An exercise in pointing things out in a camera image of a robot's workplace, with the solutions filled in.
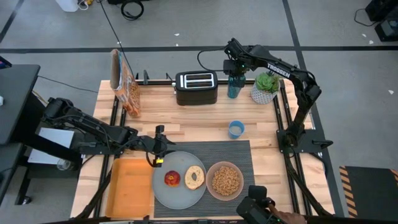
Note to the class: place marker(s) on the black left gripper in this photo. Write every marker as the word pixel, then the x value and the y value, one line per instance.
pixel 150 144

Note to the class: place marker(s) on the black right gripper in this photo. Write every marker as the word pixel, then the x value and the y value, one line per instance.
pixel 241 68

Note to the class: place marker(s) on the teal water bottle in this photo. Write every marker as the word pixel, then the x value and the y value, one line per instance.
pixel 234 91

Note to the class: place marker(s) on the orange cereal box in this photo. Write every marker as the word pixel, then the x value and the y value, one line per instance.
pixel 124 84

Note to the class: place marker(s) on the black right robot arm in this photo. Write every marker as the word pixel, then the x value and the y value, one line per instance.
pixel 280 71

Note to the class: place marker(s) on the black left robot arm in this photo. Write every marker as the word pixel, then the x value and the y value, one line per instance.
pixel 93 127

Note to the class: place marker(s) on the succulent in white pot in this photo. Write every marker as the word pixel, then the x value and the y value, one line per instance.
pixel 265 87

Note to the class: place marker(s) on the red apple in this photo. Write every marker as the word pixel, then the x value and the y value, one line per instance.
pixel 172 178

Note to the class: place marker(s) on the halved bagel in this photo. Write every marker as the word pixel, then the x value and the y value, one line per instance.
pixel 190 180

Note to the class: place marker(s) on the black two-slot toaster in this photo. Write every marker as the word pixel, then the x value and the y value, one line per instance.
pixel 196 91

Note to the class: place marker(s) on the blue cup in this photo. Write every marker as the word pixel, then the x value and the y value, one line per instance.
pixel 236 129

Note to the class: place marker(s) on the grey round plate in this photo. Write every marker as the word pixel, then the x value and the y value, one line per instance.
pixel 177 199

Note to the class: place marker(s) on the tan bowl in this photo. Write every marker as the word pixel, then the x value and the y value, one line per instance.
pixel 209 186

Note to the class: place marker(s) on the dark grey woven placemat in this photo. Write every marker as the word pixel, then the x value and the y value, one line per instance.
pixel 227 149

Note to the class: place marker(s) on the orange plastic tray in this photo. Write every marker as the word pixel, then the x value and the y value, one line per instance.
pixel 129 189

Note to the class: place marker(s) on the cereal pieces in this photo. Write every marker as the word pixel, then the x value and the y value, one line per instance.
pixel 225 180

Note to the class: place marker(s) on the clear glass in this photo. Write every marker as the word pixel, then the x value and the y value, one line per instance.
pixel 63 165

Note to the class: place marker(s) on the black side desk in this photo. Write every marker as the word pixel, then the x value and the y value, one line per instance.
pixel 17 102

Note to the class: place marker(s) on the black equipment case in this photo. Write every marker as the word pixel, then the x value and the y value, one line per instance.
pixel 384 9
pixel 388 31

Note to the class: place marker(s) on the white plastic bucket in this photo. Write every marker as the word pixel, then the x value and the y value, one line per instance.
pixel 66 4

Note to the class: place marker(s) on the hazard striped floor mat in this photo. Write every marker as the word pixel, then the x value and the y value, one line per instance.
pixel 370 193

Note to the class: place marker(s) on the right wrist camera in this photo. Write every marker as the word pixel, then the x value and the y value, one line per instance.
pixel 228 66

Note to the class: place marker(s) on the black table-level camera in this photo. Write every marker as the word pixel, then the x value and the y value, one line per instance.
pixel 255 205

